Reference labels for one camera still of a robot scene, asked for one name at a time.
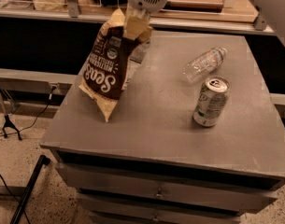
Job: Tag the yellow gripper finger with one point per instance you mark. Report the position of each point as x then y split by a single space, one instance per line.
135 23
145 36

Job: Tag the brown chip bag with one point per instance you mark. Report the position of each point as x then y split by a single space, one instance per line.
111 64

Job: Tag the clear plastic water bottle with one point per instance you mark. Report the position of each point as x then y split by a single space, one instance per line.
204 64

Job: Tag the white green soda can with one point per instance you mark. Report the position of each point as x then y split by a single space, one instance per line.
212 100

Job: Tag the grey drawer cabinet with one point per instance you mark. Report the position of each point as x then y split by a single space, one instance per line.
152 129

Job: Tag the black metal floor bar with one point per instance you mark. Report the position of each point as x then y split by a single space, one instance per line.
43 160

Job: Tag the black tripod stand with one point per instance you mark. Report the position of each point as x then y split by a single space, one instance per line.
8 123

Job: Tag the top grey drawer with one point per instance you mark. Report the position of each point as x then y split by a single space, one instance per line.
164 190

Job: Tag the grey drawer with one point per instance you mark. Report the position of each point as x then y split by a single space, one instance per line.
164 190
115 210

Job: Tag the middle grey drawer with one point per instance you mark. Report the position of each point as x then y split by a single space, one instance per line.
115 210

